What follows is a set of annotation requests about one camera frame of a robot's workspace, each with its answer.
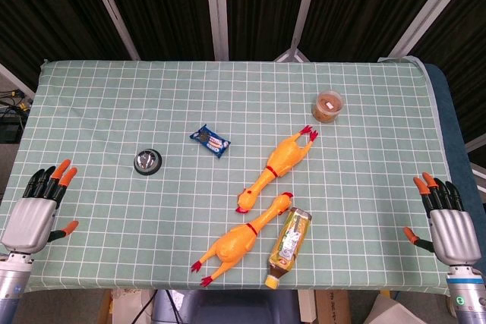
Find clear tub brown contents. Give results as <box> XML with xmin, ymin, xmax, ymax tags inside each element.
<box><xmin>311</xmin><ymin>90</ymin><xmax>345</xmax><ymax>124</ymax></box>

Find yellow rubber chicken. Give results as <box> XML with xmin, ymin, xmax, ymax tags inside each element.
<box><xmin>191</xmin><ymin>191</ymin><xmax>295</xmax><ymax>288</ymax></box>
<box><xmin>236</xmin><ymin>124</ymin><xmax>319</xmax><ymax>214</ymax></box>

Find blue cookie packet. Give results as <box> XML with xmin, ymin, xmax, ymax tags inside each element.
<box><xmin>189</xmin><ymin>124</ymin><xmax>232</xmax><ymax>159</ymax></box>

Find black cable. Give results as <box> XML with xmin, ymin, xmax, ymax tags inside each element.
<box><xmin>133</xmin><ymin>289</ymin><xmax>157</xmax><ymax>324</ymax></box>

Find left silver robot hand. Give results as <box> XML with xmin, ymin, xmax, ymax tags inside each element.
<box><xmin>0</xmin><ymin>159</ymin><xmax>80</xmax><ymax>255</ymax></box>

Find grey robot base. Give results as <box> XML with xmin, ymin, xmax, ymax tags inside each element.
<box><xmin>152</xmin><ymin>288</ymin><xmax>301</xmax><ymax>324</ymax></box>

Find green grid tablecloth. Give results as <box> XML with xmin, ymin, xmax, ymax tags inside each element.
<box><xmin>0</xmin><ymin>58</ymin><xmax>459</xmax><ymax>297</ymax></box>

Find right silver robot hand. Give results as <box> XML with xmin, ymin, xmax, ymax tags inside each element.
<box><xmin>402</xmin><ymin>172</ymin><xmax>484</xmax><ymax>266</ymax></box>

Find cardboard box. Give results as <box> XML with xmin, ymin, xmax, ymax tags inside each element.
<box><xmin>314</xmin><ymin>289</ymin><xmax>352</xmax><ymax>324</ymax></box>

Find tea bottle yellow cap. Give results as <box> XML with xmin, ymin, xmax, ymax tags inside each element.
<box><xmin>264</xmin><ymin>206</ymin><xmax>314</xmax><ymax>289</ymax></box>

